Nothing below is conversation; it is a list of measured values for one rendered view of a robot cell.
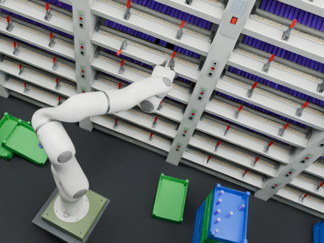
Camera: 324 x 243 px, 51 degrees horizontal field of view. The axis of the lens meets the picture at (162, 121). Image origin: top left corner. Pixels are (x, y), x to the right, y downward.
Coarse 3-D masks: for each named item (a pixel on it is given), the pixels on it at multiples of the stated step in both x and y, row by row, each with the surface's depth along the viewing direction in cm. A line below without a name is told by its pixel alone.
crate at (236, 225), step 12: (216, 192) 204; (228, 192) 205; (240, 192) 202; (228, 204) 201; (240, 204) 203; (216, 216) 196; (240, 216) 199; (216, 228) 192; (228, 228) 194; (240, 228) 195; (216, 240) 189; (228, 240) 185; (240, 240) 191
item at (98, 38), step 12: (96, 24) 180; (96, 36) 180; (108, 36) 181; (108, 48) 183; (132, 48) 180; (144, 60) 180; (156, 60) 179; (168, 60) 179; (180, 60) 179; (204, 60) 180; (180, 72) 178; (192, 72) 178
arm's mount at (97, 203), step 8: (88, 192) 197; (88, 200) 194; (96, 200) 195; (104, 200) 196; (48, 208) 187; (96, 208) 192; (48, 216) 185; (56, 216) 186; (88, 216) 189; (96, 216) 192; (56, 224) 183; (64, 224) 184; (72, 224) 185; (80, 224) 186; (88, 224) 186; (72, 232) 182; (80, 232) 183; (88, 232) 190; (80, 240) 187
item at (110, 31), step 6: (108, 30) 179; (114, 30) 179; (120, 36) 180; (126, 36) 179; (132, 36) 179; (138, 42) 179; (144, 42) 178; (144, 48) 179; (156, 48) 178; (162, 48) 178; (162, 54) 178; (168, 54) 178; (180, 54) 177; (186, 60) 179; (192, 60) 177; (198, 60) 177
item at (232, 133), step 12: (204, 120) 211; (216, 120) 209; (204, 132) 213; (216, 132) 209; (228, 132) 210; (240, 132) 210; (252, 132) 208; (240, 144) 208; (252, 144) 208; (264, 144) 208; (276, 144) 207; (288, 144) 207; (276, 156) 207; (288, 156) 208
